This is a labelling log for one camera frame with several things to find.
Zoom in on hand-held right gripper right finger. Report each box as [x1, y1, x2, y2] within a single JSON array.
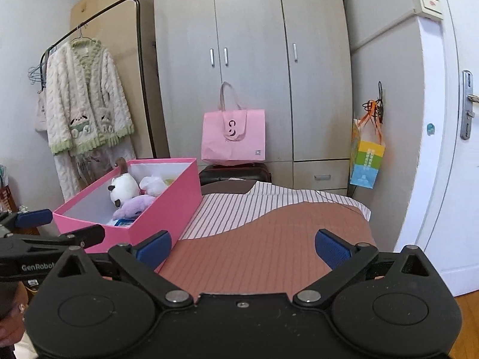
[[292, 229, 431, 309]]

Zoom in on black clothes rack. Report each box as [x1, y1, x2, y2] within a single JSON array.
[[39, 0, 156, 159]]

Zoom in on white brown plush dog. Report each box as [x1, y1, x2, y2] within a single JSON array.
[[108, 158, 141, 209]]

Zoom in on cream green fleece robe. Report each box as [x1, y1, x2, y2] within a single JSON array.
[[44, 38, 135, 200]]

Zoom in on grey tall cabinet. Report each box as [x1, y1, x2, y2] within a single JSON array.
[[339, 0, 427, 251]]

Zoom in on purple plush toy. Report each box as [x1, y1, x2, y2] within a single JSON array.
[[112, 194, 155, 220]]

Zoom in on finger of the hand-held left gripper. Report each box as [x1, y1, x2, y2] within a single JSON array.
[[0, 209, 53, 233], [56, 225, 106, 250]]

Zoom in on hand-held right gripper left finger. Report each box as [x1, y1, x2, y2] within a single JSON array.
[[48, 230, 194, 309]]

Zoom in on teal wire hangers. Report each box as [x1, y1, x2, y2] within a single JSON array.
[[27, 65, 48, 87]]

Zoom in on black wall hook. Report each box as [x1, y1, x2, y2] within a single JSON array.
[[376, 81, 386, 124]]

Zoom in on colourful paper bag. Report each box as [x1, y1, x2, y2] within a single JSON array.
[[350, 99, 386, 189]]

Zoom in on silver door handle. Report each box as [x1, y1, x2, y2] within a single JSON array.
[[460, 70, 479, 141]]

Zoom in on pink tote bag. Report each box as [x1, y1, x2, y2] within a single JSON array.
[[201, 81, 266, 166]]

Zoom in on white door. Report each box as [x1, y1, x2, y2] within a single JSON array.
[[393, 0, 479, 298]]

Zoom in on brown striped blanket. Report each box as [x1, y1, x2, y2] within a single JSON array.
[[159, 179, 378, 296]]

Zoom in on beige wall switch box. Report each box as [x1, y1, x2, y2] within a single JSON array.
[[412, 0, 444, 19]]

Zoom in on black suitcase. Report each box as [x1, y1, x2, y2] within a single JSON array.
[[198, 162, 272, 185]]

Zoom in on grey wardrobe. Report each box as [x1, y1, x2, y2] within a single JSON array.
[[150, 0, 352, 195]]

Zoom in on person's left hand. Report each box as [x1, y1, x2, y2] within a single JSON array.
[[0, 292, 28, 348]]

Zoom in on small white hanging bag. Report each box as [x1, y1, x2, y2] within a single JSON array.
[[35, 90, 48, 132]]

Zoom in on white striped bedsheet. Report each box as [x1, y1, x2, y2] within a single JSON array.
[[180, 181, 371, 240]]

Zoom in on pink cardboard box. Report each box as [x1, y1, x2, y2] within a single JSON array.
[[52, 158, 203, 273]]

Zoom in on light wooden cabinet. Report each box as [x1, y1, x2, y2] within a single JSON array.
[[71, 0, 169, 159]]

